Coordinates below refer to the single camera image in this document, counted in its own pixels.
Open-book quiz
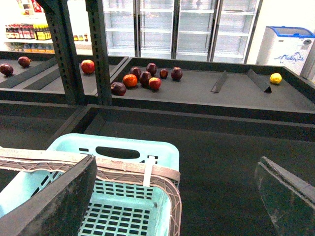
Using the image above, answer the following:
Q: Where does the black flat divider strip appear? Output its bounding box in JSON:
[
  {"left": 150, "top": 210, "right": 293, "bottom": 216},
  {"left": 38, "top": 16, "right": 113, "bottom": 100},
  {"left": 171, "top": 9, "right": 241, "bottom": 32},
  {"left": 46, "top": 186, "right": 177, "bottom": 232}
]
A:
[{"left": 211, "top": 70, "right": 228, "bottom": 93}]

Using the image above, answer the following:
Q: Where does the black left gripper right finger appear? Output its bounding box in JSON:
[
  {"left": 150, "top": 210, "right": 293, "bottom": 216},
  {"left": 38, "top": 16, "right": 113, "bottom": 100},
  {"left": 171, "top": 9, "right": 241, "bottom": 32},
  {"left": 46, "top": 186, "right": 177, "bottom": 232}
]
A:
[{"left": 254, "top": 157, "right": 315, "bottom": 236}]

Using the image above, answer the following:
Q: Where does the white shelf with bottles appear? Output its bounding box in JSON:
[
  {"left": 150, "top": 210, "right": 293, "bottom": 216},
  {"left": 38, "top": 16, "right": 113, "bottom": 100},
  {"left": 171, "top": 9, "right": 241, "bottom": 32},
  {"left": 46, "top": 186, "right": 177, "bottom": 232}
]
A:
[{"left": 0, "top": 0, "right": 92, "bottom": 55}]

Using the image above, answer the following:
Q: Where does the bright red apple left tray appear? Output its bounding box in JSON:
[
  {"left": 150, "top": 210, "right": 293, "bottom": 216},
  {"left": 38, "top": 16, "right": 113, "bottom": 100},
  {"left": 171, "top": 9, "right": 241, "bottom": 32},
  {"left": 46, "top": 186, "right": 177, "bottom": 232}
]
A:
[{"left": 81, "top": 59, "right": 95, "bottom": 74}]

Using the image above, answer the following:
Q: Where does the small dark red apple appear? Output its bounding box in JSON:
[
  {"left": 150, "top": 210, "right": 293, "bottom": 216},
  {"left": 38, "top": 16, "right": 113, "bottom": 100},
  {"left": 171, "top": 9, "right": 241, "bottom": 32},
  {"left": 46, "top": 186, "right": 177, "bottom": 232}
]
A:
[{"left": 159, "top": 68, "right": 168, "bottom": 79}]

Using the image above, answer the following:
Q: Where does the black perforated shelf post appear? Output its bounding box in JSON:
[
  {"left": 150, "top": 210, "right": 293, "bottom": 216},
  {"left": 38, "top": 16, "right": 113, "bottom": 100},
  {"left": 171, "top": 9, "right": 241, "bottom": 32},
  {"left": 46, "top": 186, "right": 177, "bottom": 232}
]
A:
[
  {"left": 86, "top": 0, "right": 112, "bottom": 105},
  {"left": 37, "top": 0, "right": 85, "bottom": 105}
]

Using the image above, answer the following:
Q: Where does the red yellow apple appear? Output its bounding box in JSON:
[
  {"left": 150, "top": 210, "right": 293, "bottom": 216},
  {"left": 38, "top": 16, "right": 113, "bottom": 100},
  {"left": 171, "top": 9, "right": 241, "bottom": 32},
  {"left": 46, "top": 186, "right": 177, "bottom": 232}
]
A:
[{"left": 149, "top": 77, "right": 161, "bottom": 90}]

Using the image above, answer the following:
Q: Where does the yellow lemon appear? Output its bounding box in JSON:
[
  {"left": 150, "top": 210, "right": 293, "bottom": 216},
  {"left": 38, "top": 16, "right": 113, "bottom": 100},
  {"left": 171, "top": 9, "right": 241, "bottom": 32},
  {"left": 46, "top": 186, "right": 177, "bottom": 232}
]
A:
[{"left": 269, "top": 73, "right": 283, "bottom": 85}]

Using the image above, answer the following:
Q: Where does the black display tray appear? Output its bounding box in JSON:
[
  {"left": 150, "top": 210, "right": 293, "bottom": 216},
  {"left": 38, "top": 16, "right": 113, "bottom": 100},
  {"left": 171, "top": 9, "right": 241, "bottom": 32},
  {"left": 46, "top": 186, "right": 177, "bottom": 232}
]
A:
[
  {"left": 111, "top": 58, "right": 315, "bottom": 124},
  {"left": 0, "top": 101, "right": 315, "bottom": 236},
  {"left": 0, "top": 51, "right": 129, "bottom": 104}
]

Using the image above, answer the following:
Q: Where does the dark apple far left back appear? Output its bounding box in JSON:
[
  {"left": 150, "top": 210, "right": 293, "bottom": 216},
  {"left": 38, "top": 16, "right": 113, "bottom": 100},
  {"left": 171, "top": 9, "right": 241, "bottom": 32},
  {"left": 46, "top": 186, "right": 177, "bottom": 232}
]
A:
[{"left": 18, "top": 56, "right": 32, "bottom": 68}]

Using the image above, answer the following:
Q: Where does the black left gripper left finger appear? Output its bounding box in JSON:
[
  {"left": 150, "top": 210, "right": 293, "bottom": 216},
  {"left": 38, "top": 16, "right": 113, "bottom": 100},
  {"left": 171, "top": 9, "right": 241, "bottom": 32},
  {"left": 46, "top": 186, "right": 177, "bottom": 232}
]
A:
[{"left": 0, "top": 155, "right": 97, "bottom": 236}]

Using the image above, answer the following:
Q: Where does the dark red apple back centre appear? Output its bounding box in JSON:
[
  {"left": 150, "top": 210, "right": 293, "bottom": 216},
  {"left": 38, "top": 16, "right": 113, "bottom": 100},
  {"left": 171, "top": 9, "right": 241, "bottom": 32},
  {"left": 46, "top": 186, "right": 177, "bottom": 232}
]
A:
[{"left": 146, "top": 62, "right": 157, "bottom": 77}]

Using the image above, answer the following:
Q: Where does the light blue plastic basket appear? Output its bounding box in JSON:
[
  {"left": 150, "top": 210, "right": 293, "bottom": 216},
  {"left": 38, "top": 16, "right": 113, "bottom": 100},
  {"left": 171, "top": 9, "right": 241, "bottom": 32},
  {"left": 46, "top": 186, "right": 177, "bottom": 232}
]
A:
[{"left": 0, "top": 134, "right": 182, "bottom": 236}]

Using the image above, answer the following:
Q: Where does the black upper display tray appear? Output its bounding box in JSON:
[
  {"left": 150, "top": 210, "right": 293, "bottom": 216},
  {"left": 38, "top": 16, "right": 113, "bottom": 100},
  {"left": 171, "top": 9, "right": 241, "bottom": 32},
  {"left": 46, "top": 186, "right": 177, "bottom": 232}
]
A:
[{"left": 111, "top": 58, "right": 315, "bottom": 124}]

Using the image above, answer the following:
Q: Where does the white blue chest freezer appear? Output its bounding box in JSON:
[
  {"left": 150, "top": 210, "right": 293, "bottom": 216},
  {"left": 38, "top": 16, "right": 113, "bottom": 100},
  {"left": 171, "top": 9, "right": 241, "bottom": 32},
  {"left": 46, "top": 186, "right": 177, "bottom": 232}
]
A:
[{"left": 256, "top": 26, "right": 315, "bottom": 75}]

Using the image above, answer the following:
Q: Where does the black left display tray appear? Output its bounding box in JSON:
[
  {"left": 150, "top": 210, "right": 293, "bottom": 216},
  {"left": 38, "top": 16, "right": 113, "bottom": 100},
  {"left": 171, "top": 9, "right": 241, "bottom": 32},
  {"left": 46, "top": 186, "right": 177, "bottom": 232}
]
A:
[{"left": 0, "top": 51, "right": 129, "bottom": 104}]

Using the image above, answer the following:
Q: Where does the dark red apple back right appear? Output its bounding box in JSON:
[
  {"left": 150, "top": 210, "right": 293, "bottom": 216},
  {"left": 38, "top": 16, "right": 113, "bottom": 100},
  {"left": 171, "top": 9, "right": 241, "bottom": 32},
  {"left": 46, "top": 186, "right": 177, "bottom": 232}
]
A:
[{"left": 171, "top": 66, "right": 183, "bottom": 81}]

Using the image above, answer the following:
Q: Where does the orange red apple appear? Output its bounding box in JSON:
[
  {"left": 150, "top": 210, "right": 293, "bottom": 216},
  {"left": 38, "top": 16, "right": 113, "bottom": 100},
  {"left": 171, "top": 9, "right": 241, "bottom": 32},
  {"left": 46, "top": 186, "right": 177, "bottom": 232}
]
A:
[{"left": 123, "top": 74, "right": 138, "bottom": 88}]

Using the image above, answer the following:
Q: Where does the glass door display fridge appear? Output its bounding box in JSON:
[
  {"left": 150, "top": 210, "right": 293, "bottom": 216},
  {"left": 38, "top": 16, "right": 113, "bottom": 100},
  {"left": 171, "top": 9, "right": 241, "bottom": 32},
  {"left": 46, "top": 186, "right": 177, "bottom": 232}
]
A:
[{"left": 103, "top": 0, "right": 262, "bottom": 63}]

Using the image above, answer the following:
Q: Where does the black triangular divider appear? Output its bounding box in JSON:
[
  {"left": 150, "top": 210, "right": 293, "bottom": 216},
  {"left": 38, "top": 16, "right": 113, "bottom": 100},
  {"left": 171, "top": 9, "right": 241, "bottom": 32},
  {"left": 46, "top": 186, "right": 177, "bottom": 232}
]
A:
[{"left": 247, "top": 69, "right": 272, "bottom": 93}]

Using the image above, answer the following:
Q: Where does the black lower display tray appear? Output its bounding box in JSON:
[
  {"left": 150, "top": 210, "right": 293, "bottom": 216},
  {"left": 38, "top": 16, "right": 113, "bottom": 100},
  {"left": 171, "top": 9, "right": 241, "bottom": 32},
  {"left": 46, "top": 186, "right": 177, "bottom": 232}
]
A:
[{"left": 0, "top": 101, "right": 315, "bottom": 236}]

